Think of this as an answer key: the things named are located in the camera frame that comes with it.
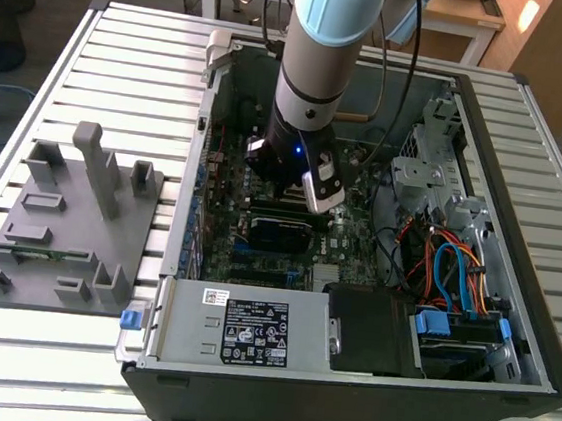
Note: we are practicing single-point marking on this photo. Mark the blue disk carrier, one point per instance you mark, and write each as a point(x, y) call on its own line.
point(432, 323)

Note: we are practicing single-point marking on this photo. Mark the black rating label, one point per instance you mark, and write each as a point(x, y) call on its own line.
point(255, 333)

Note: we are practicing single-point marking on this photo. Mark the black RAM slot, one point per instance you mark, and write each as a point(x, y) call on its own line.
point(262, 199)
point(261, 204)
point(261, 210)

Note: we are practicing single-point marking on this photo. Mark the green RAM stick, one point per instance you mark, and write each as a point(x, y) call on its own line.
point(37, 253)

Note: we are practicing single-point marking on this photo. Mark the green motherboard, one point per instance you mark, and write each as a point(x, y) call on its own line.
point(355, 218)

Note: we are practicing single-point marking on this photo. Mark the white barcode sticker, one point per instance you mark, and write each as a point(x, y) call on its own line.
point(215, 296)

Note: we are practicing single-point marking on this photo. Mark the small grey wrist camera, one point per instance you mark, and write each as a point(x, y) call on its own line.
point(254, 148)

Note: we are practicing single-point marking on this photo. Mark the graphics card with fan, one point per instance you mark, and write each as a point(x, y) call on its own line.
point(278, 235)

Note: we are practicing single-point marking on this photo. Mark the silver metal drive cage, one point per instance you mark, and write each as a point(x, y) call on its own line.
point(416, 172)

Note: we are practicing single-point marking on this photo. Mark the CPU socket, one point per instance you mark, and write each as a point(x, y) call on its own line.
point(293, 197)

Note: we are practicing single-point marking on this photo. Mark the silver finned heatsink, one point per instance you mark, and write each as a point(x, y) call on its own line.
point(327, 273)

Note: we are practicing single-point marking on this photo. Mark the blue plastic latch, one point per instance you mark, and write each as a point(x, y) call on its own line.
point(129, 320)

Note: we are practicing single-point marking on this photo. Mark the grey parts rack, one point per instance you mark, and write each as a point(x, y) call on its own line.
point(71, 249)

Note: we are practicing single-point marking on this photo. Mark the black expansion slot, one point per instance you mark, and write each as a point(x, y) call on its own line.
point(254, 275)
point(256, 259)

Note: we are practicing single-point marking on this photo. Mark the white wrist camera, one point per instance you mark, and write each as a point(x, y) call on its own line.
point(319, 202)

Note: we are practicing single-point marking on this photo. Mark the grey case latch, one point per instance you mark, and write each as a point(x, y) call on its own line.
point(217, 45)

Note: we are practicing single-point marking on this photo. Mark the black PC case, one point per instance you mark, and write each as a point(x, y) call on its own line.
point(290, 407)

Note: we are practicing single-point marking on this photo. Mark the black plastic shroud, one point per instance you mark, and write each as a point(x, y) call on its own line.
point(374, 331)

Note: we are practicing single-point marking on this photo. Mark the black hard disk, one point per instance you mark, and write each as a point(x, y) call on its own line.
point(451, 361)

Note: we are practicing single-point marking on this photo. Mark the silver power supply unit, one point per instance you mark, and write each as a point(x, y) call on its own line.
point(184, 321)

